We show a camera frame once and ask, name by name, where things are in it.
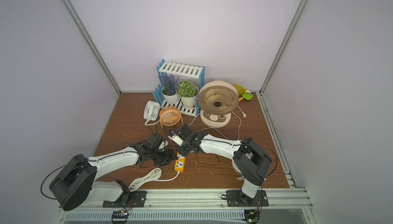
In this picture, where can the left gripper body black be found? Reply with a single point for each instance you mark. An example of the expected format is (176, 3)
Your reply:
(166, 157)

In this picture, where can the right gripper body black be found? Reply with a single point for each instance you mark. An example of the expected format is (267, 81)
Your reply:
(184, 146)

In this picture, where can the orange power strip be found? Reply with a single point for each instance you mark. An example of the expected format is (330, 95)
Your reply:
(180, 163)

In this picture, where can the small orange desk fan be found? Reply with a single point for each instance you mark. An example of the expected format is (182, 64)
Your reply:
(170, 116)

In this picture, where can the large beige desk fan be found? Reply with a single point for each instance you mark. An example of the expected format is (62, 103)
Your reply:
(217, 100)

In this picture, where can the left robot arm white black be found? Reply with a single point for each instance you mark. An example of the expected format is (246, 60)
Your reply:
(77, 182)

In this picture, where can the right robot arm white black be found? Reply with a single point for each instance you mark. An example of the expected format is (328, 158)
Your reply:
(248, 159)

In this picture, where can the small white fan at back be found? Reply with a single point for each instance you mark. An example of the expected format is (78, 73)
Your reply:
(151, 113)

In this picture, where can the white fan front right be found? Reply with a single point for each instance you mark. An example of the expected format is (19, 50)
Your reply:
(237, 170)

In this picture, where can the green plant white pot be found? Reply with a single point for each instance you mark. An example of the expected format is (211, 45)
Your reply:
(188, 93)

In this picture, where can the lavender plant white pot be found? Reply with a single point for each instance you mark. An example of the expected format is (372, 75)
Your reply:
(169, 88)

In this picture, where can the yellow watering can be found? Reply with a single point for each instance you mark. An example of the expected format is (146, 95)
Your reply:
(240, 90)

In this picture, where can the green yellow toy shovel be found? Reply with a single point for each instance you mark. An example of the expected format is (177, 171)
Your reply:
(246, 96)

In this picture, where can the blue white plant shelf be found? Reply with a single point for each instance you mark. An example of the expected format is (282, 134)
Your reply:
(185, 70)

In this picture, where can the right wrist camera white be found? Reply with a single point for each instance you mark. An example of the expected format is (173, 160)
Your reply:
(175, 138)

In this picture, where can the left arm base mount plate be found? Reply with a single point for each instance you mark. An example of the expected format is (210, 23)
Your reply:
(134, 199)

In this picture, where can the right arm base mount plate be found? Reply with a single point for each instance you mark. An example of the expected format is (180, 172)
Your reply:
(236, 198)

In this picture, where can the aluminium front rail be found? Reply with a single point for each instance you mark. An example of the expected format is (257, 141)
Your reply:
(198, 206)

